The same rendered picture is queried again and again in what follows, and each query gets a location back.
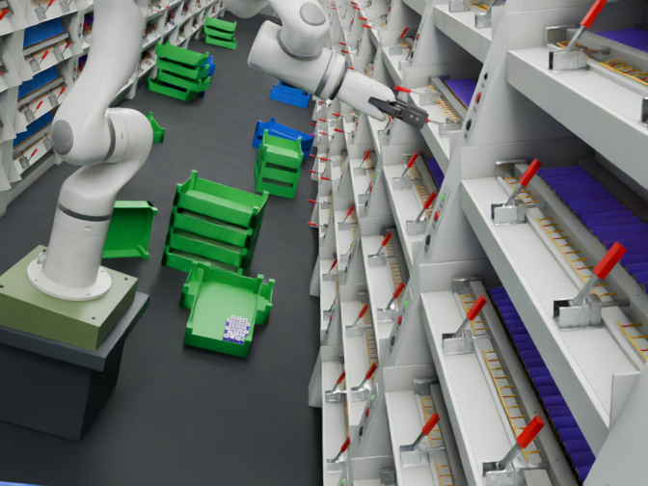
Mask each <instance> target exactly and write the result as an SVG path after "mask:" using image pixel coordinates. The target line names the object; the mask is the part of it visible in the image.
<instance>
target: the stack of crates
mask: <svg viewBox="0 0 648 486"><path fill-rule="evenodd" d="M197 173H198V171H195V170H192V171H191V175H190V177H189V178H188V179H187V180H186V181H185V182H184V183H183V184H180V183H178V184H177V185H176V189H175V196H174V202H173V207H172V212H171V217H170V222H169V226H168V231H167V236H166V241H165V246H164V251H163V256H162V260H161V265H164V266H167V267H171V268H174V269H177V270H180V271H183V272H187V273H189V272H190V269H191V265H192V261H196V262H197V263H198V266H197V268H200V269H203V266H204V263H205V262H206V261H207V262H210V263H211V264H210V268H212V269H216V270H220V271H224V272H229V273H232V274H236V275H241V276H246V275H247V273H248V271H249V269H250V267H251V264H252V260H253V256H254V252H255V248H256V244H257V238H258V234H259V230H260V226H261V222H262V218H263V214H264V210H265V206H266V203H267V199H268V195H269V192H267V191H264V192H263V194H262V196H259V195H255V194H252V193H249V192H245V191H242V190H238V189H235V188H232V187H228V186H226V185H223V184H219V183H216V182H212V181H209V180H206V179H202V178H199V177H197Z"/></svg>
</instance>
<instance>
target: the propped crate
mask: <svg viewBox="0 0 648 486"><path fill-rule="evenodd" d="M210 264H211V263H210V262H207V261H206V262H205V263H204V266H203V270H202V275H201V278H200V282H199V285H198V289H197V292H196V296H195V299H194V303H193V306H192V309H191V312H190V316H189V319H188V322H187V326H186V330H185V335H184V340H183V344H186V345H190V346H195V347H200V348H203V349H208V350H212V351H217V352H221V353H226V354H230V355H234V356H239V357H243V358H247V355H248V352H249V348H250V345H251V341H252V335H253V330H254V325H255V320H256V315H257V305H258V300H259V295H260V291H261V284H262V280H263V275H260V274H257V278H256V279H254V278H249V277H245V276H241V275H236V274H232V273H229V272H224V271H220V270H216V269H212V268H210ZM232 315H235V316H236V317H238V316H240V317H242V319H243V318H247V319H248V322H249V323H250V329H249V334H248V335H247V336H245V340H244V344H239V343H235V342H230V341H226V340H222V338H223V334H224V331H225V327H226V323H227V319H228V318H230V317H231V316H232Z"/></svg>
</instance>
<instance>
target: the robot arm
mask: <svg viewBox="0 0 648 486"><path fill-rule="evenodd" d="M221 1H222V2H223V4H224V5H225V6H226V7H227V9H228V10H229V11H230V12H231V13H233V14H234V15H236V16H238V17H241V18H249V17H252V16H254V15H256V14H258V13H259V12H260V11H261V10H262V9H263V8H264V7H265V6H266V5H267V3H268V4H269V5H270V6H271V8H272V9H273V10H274V11H275V12H276V13H277V15H278V16H279V17H280V19H281V21H282V24H283V27H281V26H279V25H277V24H274V23H272V22H270V21H268V20H267V21H265V22H263V24H262V25H261V27H260V28H259V30H258V32H257V35H256V38H255V40H254V43H253V45H252V48H251V51H250V54H249V57H248V65H249V66H250V67H252V68H255V69H257V70H259V71H262V72H264V73H266V74H268V75H270V76H273V77H275V78H277V79H279V80H281V81H284V82H285V83H287V84H289V85H291V86H294V87H296V88H298V89H300V90H302V91H304V92H307V93H309V94H311V95H315V96H317V97H319V98H321V99H323V100H327V99H328V97H330V100H332V101H333V100H334V99H335V97H336V98H337V99H339V100H341V101H342V102H344V103H346V104H348V105H349V106H351V107H353V108H355V109H357V110H359V111H361V112H363V113H365V114H367V115H369V116H371V117H372V118H374V119H376V120H378V121H380V122H384V121H385V120H386V118H385V115H384V113H386V114H388V115H391V116H393V117H395V118H397V119H400V120H402V121H403V122H406V123H408V124H410V125H412V126H414V127H416V128H418V129H422V128H423V126H424V125H425V123H426V121H427V119H428V117H429V114H428V113H427V111H426V110H424V109H422V108H420V107H418V106H417V105H415V104H412V103H410V102H406V101H404V100H402V99H400V98H398V97H396V96H394V95H393V93H392V90H391V89H390V88H388V87H386V86H385V85H383V84H381V83H379V82H377V81H375V80H373V79H371V78H368V77H366V76H364V75H362V74H360V73H358V72H356V71H354V70H352V69H350V68H349V64H350V62H348V61H346V62H345V63H344V60H345V57H344V56H342V55H340V54H338V53H336V52H334V51H332V50H330V49H328V48H326V47H324V46H323V45H324V43H325V41H326V39H327V38H328V35H329V32H330V22H329V19H328V16H327V15H326V13H325V12H324V10H323V8H322V7H321V5H320V4H319V3H318V1H317V0H221ZM93 2H94V23H93V30H92V36H91V44H90V50H89V55H88V58H87V62H86V64H85V66H84V68H83V70H82V72H81V74H80V75H79V77H78V79H77V80H76V82H75V83H74V85H73V86H72V88H71V89H70V91H69V92H68V94H67V96H66V97H65V99H64V101H63V102H62V104H61V106H60V108H59V109H58V111H57V113H56V115H55V117H54V120H53V123H52V126H51V132H50V137H51V144H52V147H53V148H54V151H55V152H56V153H57V155H58V156H59V157H60V158H61V159H63V160H64V161H66V162H68V163H70V164H73V165H84V166H83V167H81V168H80V169H79V170H77V171H76V172H75V173H73V174H72V175H71V176H69V177H68V178H67V179H66V180H65V182H64V183H63V185H62V188H61V191H60V195H59V199H58V204H57V208H56V213H55V218H54V223H53V227H52V231H51V236H50V241H49V245H48V250H47V255H46V256H45V255H43V254H42V253H40V254H39V257H38V258H37V259H35V260H34V261H32V262H31V263H30V264H29V266H28V268H27V274H26V275H27V279H28V281H29V282H30V283H31V285H32V286H34V287H35V288H36V289H38V290H39V291H41V292H43V293H45V294H48V295H50V296H53V297H56V298H60V299H65V300H71V301H88V300H93V299H96V298H99V297H101V296H104V295H105V294H106V293H107V292H108V291H109V290H110V286H111V278H110V276H109V275H108V273H107V272H106V271H105V270H104V269H102V268H101V267H100V262H101V259H102V255H103V251H104V246H105V242H106V238H107V234H108V230H109V227H110V223H111V218H112V214H113V210H114V206H115V202H116V198H117V196H118V194H119V192H120V191H121V189H122V188H123V187H124V186H125V185H126V183H127V182H128V181H129V180H130V179H131V178H132V177H134V176H135V175H136V173H137V172H138V171H139V170H140V169H141V167H142V166H143V165H144V163H145V162H146V160H147V159H148V157H149V154H150V151H151V147H152V141H153V133H152V128H151V125H150V123H149V121H148V119H147V118H146V117H145V116H144V115H143V114H141V113H140V112H138V111H135V110H132V109H126V108H108V106H109V104H110V102H111V101H112V99H113V98H114V96H115V95H116V94H117V93H118V92H119V91H120V90H121V89H122V88H123V87H124V86H125V85H126V83H127V82H128V81H129V79H130V78H131V76H132V74H133V72H134V70H135V68H136V66H137V62H138V58H139V54H140V49H141V44H142V37H143V32H144V21H143V18H142V15H141V13H140V11H139V9H138V7H137V6H136V4H135V3H134V1H133V0H93ZM407 103H408V104H407Z"/></svg>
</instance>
